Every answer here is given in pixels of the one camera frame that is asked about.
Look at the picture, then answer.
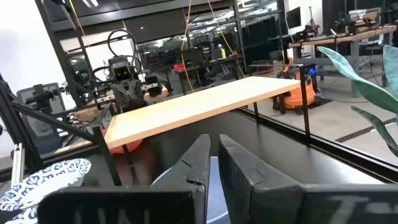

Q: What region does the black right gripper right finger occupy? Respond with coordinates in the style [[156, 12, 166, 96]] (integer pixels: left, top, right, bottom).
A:
[[218, 134, 398, 224]]

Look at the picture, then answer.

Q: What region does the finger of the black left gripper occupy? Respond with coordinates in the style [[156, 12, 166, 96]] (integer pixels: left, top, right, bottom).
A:
[[93, 88, 114, 106], [144, 73, 164, 98]]

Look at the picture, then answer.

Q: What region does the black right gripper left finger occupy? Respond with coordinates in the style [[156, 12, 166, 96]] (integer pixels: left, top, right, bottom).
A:
[[37, 133, 211, 224]]

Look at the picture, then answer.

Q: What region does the wooden workbench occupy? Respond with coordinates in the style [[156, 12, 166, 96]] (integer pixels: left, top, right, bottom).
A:
[[73, 85, 170, 122]]

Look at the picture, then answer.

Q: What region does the wooden board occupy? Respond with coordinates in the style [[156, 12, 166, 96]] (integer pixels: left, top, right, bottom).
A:
[[90, 63, 313, 187]]

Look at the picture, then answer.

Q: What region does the grey office chair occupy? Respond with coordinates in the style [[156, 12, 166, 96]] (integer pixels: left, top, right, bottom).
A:
[[15, 82, 74, 155]]

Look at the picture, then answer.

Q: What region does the blue patterned white plate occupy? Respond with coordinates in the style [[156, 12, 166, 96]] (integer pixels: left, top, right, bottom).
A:
[[0, 158, 92, 224]]

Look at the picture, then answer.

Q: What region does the orange shop vacuum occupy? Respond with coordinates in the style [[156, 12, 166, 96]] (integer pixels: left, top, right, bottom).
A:
[[272, 72, 317, 114]]

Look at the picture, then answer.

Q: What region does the green plant in white pot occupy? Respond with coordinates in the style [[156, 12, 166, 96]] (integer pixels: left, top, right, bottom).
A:
[[317, 45, 398, 158]]

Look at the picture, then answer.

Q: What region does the wooden desk with grey legs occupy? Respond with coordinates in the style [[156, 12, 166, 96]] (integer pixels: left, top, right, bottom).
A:
[[288, 24, 398, 98]]

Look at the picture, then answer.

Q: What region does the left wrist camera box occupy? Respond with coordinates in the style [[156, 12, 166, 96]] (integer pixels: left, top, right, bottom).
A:
[[108, 55, 136, 83]]

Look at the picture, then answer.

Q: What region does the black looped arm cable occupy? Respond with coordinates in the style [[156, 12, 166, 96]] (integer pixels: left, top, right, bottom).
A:
[[106, 29, 139, 63]]

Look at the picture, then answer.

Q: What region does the yellow hanging cable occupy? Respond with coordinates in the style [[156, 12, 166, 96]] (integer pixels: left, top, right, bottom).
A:
[[206, 0, 246, 79], [180, 0, 195, 93]]

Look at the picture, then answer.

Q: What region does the silver metal bracket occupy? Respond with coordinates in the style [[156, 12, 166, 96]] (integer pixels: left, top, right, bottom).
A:
[[10, 142, 26, 188]]

